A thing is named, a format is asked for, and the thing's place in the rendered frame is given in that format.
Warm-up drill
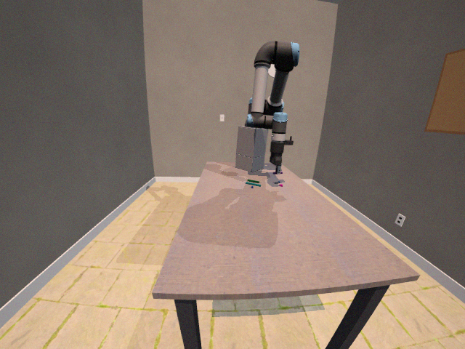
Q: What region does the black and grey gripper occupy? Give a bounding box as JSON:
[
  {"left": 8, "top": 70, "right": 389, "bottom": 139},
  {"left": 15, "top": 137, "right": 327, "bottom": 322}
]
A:
[{"left": 270, "top": 133, "right": 294, "bottom": 175}]

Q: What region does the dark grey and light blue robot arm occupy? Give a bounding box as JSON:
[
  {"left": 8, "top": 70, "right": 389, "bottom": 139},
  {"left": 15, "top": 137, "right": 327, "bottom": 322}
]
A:
[{"left": 245, "top": 41, "right": 299, "bottom": 134}]

